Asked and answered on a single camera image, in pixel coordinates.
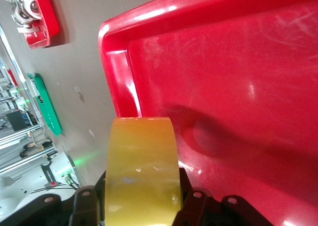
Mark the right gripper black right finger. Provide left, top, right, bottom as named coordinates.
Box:
left=173, top=167, right=274, bottom=226

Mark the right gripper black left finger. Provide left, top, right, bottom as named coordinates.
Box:
left=0, top=171, right=106, bottom=226

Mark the clear yellowish packing tape roll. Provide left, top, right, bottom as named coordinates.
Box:
left=104, top=116, right=183, bottom=226

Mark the green plastic tray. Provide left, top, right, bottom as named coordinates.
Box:
left=26, top=73, right=63, bottom=137

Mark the large empty red tray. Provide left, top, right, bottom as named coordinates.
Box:
left=98, top=0, right=318, bottom=226

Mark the red tray holding valves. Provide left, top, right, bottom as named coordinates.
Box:
left=24, top=0, right=61, bottom=50

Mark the black box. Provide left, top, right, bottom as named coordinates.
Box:
left=6, top=110, right=28, bottom=132

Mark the white miniature circuit breaker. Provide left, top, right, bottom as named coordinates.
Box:
left=27, top=77, right=40, bottom=97

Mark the red sign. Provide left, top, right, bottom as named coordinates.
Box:
left=6, top=69, right=18, bottom=87

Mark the black cable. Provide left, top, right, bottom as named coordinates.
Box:
left=32, top=172, right=81, bottom=194

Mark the aluminium extrusion frame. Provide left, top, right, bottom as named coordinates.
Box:
left=0, top=22, right=79, bottom=184

